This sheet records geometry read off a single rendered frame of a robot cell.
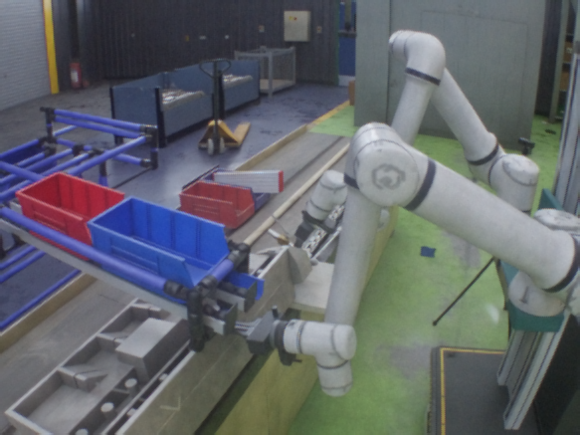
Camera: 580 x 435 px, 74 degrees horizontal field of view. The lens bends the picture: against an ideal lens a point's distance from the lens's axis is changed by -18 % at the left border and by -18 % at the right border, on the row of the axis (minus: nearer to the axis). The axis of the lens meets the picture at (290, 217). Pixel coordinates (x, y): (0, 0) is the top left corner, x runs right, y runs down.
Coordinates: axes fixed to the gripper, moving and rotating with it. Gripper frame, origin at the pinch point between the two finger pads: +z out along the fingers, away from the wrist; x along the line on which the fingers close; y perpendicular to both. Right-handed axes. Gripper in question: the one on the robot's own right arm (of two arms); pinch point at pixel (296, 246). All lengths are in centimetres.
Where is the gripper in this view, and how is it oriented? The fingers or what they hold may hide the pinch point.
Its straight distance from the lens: 175.3
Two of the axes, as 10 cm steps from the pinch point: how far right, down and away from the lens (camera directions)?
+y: -8.3, -5.4, 1.3
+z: -3.9, 7.4, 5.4
